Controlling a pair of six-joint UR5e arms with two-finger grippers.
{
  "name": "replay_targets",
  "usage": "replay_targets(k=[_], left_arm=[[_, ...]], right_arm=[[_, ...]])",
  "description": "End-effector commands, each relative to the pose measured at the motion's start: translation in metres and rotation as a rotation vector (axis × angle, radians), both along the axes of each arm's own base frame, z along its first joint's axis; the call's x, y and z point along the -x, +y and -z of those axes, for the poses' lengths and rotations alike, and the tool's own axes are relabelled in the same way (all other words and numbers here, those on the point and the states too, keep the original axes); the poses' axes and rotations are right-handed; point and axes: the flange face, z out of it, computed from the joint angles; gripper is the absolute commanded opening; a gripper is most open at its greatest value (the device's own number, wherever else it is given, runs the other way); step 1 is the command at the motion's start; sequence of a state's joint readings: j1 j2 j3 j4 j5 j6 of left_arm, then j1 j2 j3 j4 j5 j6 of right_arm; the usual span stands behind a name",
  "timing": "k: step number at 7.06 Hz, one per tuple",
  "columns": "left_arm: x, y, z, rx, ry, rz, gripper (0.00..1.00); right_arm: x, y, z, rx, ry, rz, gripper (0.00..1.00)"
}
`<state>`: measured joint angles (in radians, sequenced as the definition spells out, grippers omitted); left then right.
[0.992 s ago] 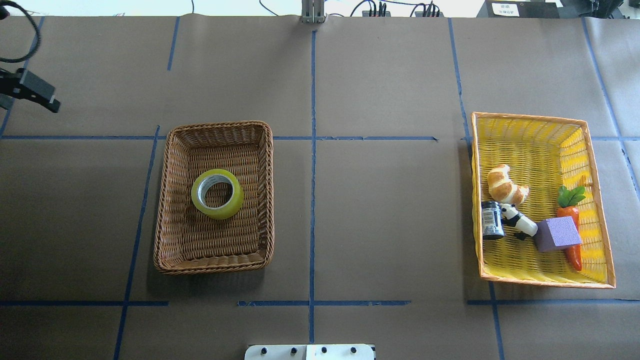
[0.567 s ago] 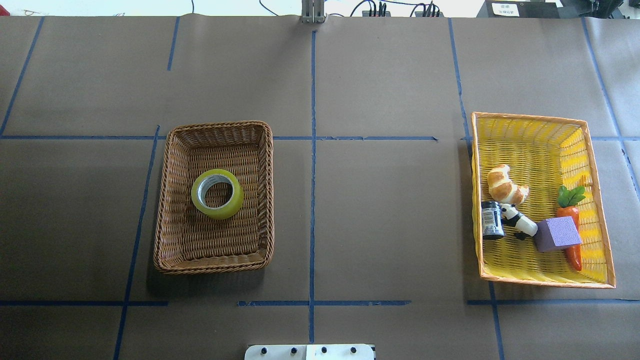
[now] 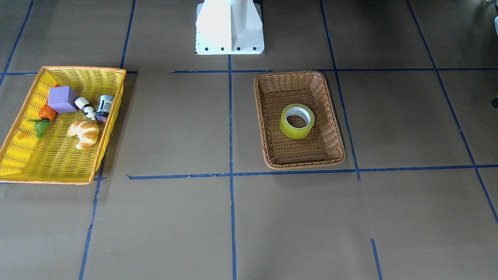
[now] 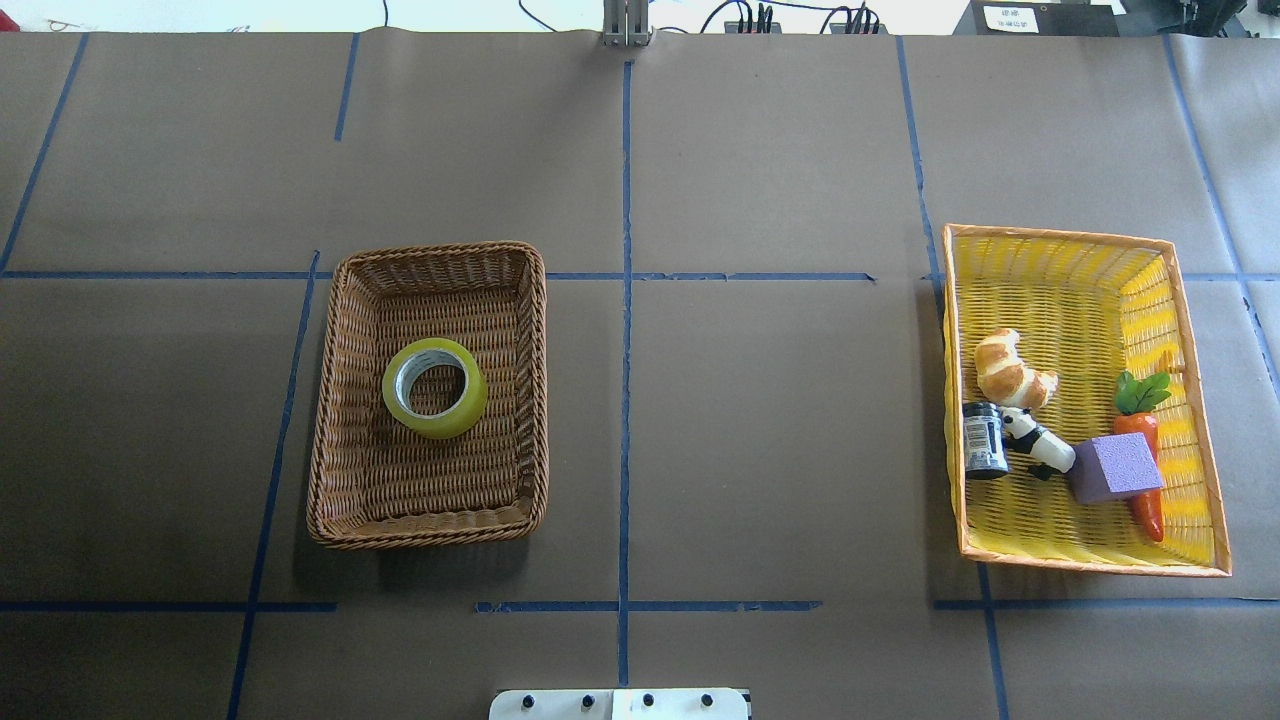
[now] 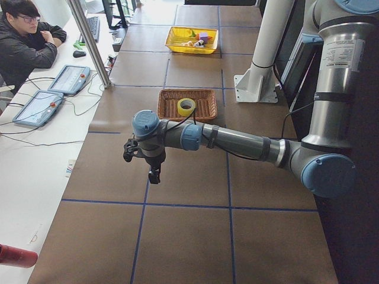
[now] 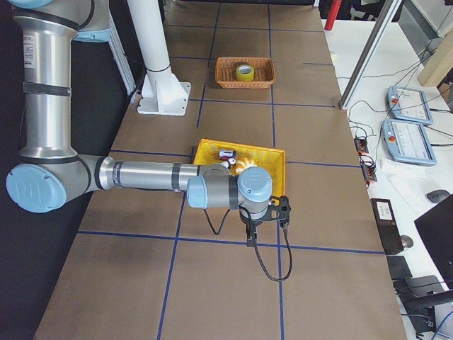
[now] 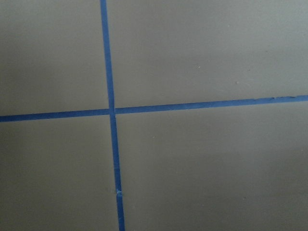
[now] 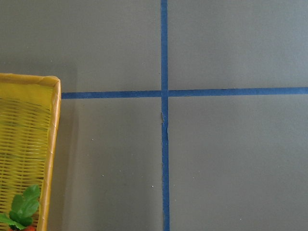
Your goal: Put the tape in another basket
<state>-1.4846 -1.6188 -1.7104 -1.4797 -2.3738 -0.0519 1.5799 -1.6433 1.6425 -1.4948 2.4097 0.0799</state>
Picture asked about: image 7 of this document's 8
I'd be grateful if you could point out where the blue tape line vertical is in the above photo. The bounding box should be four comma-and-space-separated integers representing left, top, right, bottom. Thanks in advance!
100, 0, 126, 231

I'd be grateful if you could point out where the blue tape line horizontal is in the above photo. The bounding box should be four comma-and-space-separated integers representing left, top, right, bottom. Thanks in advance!
0, 95, 308, 123

